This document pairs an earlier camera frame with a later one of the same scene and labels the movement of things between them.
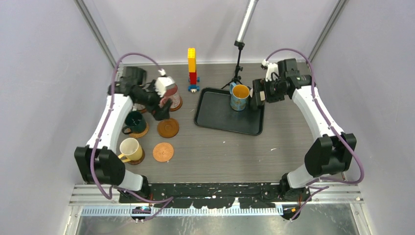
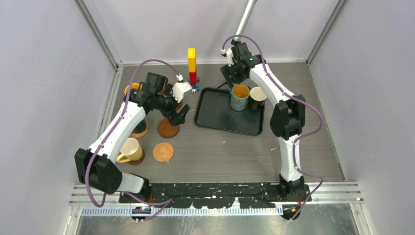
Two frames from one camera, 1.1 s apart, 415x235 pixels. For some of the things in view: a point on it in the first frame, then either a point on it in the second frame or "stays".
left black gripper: x=159 y=113 -> x=175 y=118
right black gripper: x=260 y=85 -> x=226 y=71
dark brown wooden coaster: x=137 y=162 stays
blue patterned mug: x=239 y=96 stays
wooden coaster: x=179 y=106 stays
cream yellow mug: x=131 y=150 stays
